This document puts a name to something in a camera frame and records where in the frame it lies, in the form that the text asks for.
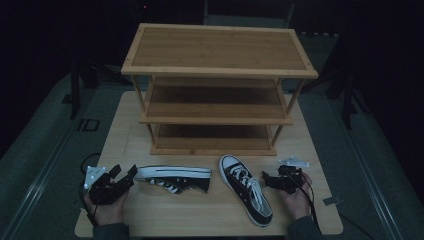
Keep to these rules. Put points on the black metal stand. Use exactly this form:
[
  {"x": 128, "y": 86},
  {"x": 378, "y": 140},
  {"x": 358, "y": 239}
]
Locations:
[
  {"x": 75, "y": 90},
  {"x": 348, "y": 100}
]

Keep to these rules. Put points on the wooden three-tier shoe rack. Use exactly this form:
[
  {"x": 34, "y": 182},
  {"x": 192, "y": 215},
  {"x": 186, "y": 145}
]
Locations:
[{"x": 216, "y": 50}]

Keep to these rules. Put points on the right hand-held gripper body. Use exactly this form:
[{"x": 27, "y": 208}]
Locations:
[{"x": 290, "y": 180}]

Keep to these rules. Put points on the person's right hand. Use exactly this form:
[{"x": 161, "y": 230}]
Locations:
[{"x": 296, "y": 206}]

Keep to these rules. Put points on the grey tape piece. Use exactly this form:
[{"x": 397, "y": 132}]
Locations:
[{"x": 331, "y": 200}]

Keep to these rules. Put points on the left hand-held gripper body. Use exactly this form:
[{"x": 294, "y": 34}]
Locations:
[{"x": 105, "y": 191}]

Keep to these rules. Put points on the black canvas sneaker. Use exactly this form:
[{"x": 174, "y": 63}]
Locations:
[
  {"x": 248, "y": 195},
  {"x": 180, "y": 181}
]

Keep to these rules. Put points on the person's left hand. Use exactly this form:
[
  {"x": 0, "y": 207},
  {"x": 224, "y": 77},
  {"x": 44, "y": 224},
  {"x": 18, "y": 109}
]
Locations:
[{"x": 110, "y": 213}]

